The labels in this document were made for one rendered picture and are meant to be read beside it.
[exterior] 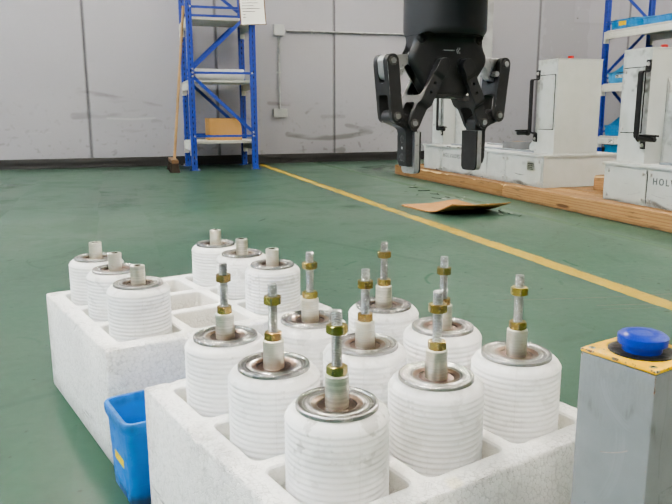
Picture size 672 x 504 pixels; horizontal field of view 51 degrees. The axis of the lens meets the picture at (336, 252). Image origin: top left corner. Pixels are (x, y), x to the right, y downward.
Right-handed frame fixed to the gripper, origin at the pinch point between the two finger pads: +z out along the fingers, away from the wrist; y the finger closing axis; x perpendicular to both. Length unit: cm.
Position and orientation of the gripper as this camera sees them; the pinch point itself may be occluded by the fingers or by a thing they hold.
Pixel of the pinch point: (441, 157)
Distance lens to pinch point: 66.7
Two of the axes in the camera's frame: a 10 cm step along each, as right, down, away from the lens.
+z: 0.1, 9.8, 2.0
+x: 4.6, 1.7, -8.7
